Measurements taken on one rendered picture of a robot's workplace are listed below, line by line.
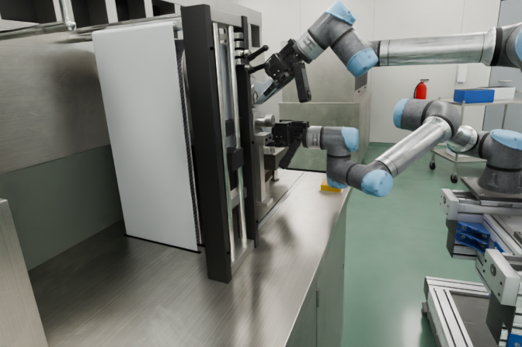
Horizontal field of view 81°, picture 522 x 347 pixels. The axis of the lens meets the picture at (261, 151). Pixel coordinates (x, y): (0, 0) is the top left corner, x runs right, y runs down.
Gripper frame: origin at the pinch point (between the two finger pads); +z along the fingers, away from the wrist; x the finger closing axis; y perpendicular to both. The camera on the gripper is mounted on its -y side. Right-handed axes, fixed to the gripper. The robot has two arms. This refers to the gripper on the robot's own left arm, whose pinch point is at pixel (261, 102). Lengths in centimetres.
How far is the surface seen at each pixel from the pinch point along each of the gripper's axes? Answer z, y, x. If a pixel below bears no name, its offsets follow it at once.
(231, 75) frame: -11.6, 2.0, 31.7
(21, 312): 23, -12, 69
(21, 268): 19, -7, 67
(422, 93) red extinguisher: -34, -73, -434
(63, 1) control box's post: -8, 21, 55
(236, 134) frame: -3.8, -7.6, 31.6
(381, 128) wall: 46, -82, -451
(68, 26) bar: -6, 18, 55
